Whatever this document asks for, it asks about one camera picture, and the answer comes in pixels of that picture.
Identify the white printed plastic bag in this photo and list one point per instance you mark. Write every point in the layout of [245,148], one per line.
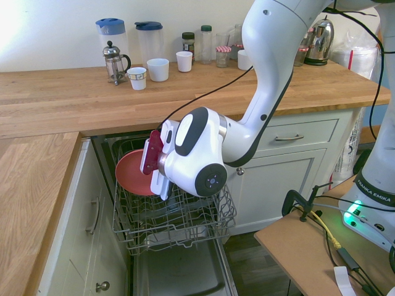
[347,148]

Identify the red plastic plate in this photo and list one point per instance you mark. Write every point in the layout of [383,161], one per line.
[129,172]

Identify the stainless steel kettle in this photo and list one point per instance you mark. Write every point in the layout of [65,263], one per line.
[322,43]

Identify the clear pitcher light blue lid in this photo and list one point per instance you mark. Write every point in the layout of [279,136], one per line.
[111,27]

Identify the green lid clear bottle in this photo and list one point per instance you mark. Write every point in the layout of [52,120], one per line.
[205,43]

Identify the red lid small jar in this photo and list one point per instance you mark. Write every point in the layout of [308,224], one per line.
[301,57]

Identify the black C clamp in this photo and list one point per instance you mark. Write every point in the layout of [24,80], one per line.
[288,197]

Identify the white plastic wrapped pack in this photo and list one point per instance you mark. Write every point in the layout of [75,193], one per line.
[355,61]

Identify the white ceramic bowl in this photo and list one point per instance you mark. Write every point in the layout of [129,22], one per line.
[243,61]

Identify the small patterned white cup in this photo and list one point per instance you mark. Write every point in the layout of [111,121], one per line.
[137,79]

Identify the white drawer front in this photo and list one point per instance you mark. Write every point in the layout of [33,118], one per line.
[314,135]

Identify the wide white mug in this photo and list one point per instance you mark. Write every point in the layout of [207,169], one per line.
[158,71]

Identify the white ribbed cup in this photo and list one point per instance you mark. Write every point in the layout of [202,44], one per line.
[184,61]

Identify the black lid spice jar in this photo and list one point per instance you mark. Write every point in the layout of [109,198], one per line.
[188,41]

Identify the white cabinet door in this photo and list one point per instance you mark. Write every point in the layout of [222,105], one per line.
[277,191]

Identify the tall clear glass jar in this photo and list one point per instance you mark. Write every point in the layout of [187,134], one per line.
[238,34]

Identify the glass French press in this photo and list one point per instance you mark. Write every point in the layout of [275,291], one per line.
[114,63]

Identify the steel dishwasher door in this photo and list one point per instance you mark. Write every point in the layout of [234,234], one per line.
[179,271]

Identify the clear pitcher dark blue lid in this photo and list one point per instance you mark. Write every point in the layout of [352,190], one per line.
[148,40]

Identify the metal cabinet knob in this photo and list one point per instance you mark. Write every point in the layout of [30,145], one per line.
[240,172]
[102,286]

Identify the white paper label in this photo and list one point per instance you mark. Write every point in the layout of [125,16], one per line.
[344,279]

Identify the red checked lid glass jar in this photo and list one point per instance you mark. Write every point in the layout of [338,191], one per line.
[237,47]
[223,57]

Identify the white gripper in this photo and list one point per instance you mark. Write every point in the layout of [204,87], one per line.
[159,185]

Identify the tall drinking glass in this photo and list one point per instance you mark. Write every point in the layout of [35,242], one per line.
[222,39]

